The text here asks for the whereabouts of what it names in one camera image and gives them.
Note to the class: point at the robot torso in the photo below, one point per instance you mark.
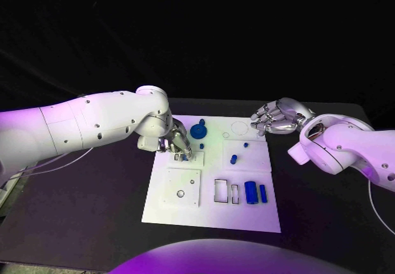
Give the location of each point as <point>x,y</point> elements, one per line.
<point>231,259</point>

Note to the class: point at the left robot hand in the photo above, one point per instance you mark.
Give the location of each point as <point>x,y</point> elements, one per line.
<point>179,139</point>

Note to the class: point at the thick blue cylinder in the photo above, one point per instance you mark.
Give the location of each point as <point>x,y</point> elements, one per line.
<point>251,192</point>

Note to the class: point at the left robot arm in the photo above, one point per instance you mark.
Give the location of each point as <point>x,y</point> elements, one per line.
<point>92,119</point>

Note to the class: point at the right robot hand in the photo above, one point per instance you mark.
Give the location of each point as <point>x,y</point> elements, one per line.
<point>284,119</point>

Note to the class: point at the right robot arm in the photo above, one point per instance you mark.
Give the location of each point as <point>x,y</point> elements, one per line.
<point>344,145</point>

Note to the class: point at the blue plug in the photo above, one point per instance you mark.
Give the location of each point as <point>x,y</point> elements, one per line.
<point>184,158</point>

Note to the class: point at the blue gear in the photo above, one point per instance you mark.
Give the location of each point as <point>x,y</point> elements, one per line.
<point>197,131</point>

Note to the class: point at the white task board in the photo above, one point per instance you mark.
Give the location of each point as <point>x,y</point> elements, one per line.
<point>215,216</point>

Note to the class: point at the thin blue cylinder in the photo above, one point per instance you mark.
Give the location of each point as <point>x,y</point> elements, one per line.
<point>262,193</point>

